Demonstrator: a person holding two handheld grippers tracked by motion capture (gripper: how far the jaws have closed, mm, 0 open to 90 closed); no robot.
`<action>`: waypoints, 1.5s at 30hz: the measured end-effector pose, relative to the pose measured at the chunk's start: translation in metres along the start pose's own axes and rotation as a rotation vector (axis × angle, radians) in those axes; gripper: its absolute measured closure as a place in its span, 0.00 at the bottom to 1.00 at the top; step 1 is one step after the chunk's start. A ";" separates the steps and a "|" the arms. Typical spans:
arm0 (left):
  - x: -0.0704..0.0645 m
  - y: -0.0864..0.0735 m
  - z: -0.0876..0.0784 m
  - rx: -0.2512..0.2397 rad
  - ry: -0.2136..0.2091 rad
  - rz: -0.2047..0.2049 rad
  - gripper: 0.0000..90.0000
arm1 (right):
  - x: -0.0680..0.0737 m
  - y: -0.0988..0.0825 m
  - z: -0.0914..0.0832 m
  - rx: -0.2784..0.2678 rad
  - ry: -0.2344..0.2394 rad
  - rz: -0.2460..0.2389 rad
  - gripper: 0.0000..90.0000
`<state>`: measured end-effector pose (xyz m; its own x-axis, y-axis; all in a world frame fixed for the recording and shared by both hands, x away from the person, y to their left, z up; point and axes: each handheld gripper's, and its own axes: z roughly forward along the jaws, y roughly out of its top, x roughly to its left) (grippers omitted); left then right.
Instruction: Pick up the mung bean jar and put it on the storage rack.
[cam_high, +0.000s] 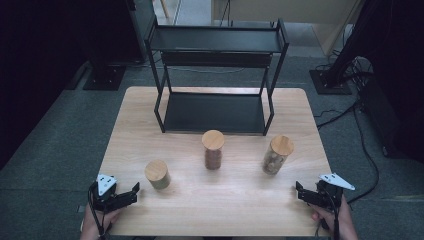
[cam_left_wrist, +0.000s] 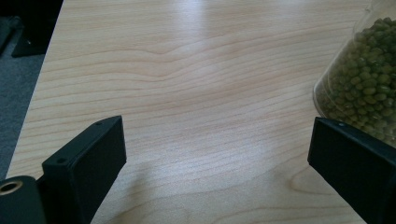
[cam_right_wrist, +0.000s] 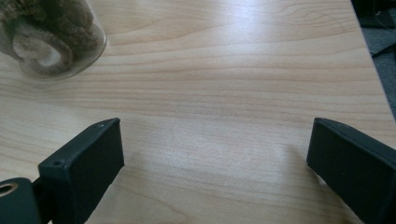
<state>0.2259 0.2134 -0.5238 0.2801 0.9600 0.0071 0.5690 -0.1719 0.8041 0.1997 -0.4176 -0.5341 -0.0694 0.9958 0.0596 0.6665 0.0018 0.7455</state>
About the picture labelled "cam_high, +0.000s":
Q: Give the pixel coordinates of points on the black metal two-tier rack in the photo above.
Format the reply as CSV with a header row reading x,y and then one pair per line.
x,y
216,40

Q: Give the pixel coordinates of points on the person's right hand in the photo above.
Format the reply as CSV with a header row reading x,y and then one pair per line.
x,y
345,220

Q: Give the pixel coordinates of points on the person's left hand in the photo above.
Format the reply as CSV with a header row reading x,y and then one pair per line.
x,y
91,221

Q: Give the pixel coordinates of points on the beige wooden cabinet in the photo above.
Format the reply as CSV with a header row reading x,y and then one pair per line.
x,y
326,30

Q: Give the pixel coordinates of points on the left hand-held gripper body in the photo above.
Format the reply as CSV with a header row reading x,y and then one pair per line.
x,y
106,200

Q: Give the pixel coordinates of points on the black box on floor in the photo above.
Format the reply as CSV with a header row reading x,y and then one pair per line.
x,y
386,116

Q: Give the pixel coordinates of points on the grey floor tape strip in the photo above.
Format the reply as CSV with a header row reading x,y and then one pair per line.
x,y
81,209

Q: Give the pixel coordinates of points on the short wooden-lid glass jar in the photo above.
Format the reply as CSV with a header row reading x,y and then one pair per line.
x,y
156,170

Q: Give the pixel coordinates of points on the wooden-lid jar pale chunky contents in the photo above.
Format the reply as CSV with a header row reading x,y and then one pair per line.
x,y
281,145

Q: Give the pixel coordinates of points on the wooden-lid jar red-brown contents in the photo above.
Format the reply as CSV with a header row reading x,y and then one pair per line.
x,y
213,141

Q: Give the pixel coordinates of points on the black stand with square base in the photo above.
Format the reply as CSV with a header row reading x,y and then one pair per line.
x,y
105,77

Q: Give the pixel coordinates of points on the dark curtain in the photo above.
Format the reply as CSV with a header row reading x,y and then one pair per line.
x,y
36,66

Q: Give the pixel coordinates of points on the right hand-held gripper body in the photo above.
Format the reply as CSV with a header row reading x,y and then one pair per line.
x,y
328,196

